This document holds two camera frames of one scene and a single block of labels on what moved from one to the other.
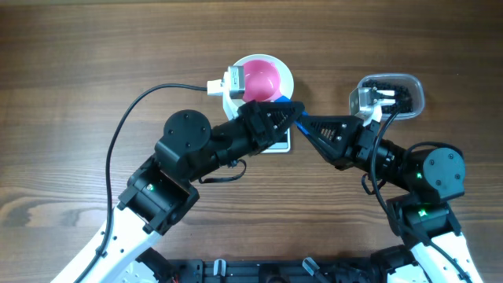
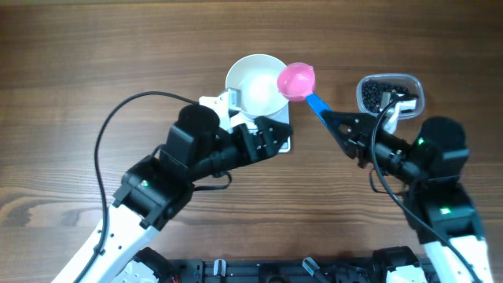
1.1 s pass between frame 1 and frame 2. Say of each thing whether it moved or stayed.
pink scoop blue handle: moved
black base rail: stayed
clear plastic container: stayed
